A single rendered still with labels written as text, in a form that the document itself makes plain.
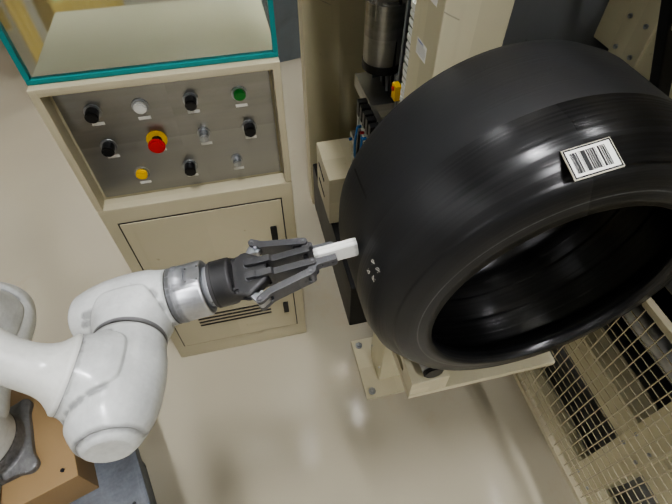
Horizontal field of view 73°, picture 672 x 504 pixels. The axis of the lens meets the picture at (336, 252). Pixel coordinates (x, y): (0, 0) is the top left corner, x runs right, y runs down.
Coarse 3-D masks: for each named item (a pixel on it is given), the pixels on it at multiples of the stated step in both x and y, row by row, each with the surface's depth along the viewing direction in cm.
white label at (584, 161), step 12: (588, 144) 53; (600, 144) 53; (612, 144) 53; (564, 156) 53; (576, 156) 53; (588, 156) 53; (600, 156) 52; (612, 156) 52; (576, 168) 52; (588, 168) 52; (600, 168) 52; (612, 168) 52; (576, 180) 52
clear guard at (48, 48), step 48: (0, 0) 86; (48, 0) 88; (96, 0) 90; (144, 0) 92; (192, 0) 94; (240, 0) 96; (48, 48) 95; (96, 48) 97; (144, 48) 99; (192, 48) 101; (240, 48) 104
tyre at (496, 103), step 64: (512, 64) 63; (576, 64) 62; (384, 128) 70; (448, 128) 61; (512, 128) 56; (576, 128) 54; (640, 128) 54; (384, 192) 66; (448, 192) 58; (512, 192) 55; (576, 192) 54; (640, 192) 57; (384, 256) 65; (448, 256) 59; (512, 256) 110; (576, 256) 100; (640, 256) 89; (384, 320) 72; (448, 320) 102; (512, 320) 102; (576, 320) 89
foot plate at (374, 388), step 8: (352, 344) 199; (360, 344) 198; (368, 344) 199; (360, 352) 196; (368, 352) 196; (360, 360) 194; (368, 360) 194; (360, 368) 192; (368, 368) 192; (360, 376) 190; (368, 376) 190; (376, 376) 190; (368, 384) 187; (376, 384) 187; (384, 384) 187; (392, 384) 187; (400, 384) 187; (368, 392) 185; (376, 392) 185; (384, 392) 185; (392, 392) 185; (400, 392) 186
